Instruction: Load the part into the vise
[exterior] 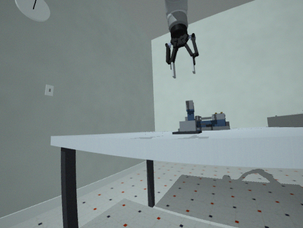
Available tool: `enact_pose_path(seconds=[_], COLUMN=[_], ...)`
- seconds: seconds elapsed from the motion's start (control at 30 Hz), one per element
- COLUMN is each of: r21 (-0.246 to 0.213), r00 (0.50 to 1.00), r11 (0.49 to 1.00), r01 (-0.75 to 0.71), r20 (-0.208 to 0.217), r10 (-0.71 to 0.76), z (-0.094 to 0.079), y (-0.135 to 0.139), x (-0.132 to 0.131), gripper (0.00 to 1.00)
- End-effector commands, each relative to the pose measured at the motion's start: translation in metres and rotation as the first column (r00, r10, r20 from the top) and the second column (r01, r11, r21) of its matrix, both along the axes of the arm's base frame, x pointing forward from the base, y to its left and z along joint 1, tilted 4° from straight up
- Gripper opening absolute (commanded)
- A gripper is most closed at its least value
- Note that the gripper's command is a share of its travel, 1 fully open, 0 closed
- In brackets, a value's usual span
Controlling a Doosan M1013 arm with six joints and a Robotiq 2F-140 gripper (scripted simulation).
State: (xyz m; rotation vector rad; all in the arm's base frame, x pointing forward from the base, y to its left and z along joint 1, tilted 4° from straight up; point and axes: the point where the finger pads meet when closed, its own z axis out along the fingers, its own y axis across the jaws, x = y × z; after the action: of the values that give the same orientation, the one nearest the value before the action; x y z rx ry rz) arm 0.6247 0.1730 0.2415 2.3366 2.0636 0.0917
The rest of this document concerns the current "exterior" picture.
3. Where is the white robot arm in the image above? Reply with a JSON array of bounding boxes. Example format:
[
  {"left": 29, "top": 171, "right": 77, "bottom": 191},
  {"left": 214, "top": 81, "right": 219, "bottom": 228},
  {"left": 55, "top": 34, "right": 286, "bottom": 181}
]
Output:
[{"left": 165, "top": 0, "right": 188, "bottom": 31}]

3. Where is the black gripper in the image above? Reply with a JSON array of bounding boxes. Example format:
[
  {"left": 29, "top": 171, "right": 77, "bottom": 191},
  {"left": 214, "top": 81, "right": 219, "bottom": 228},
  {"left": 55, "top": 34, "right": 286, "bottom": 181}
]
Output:
[{"left": 165, "top": 23, "right": 199, "bottom": 78}]

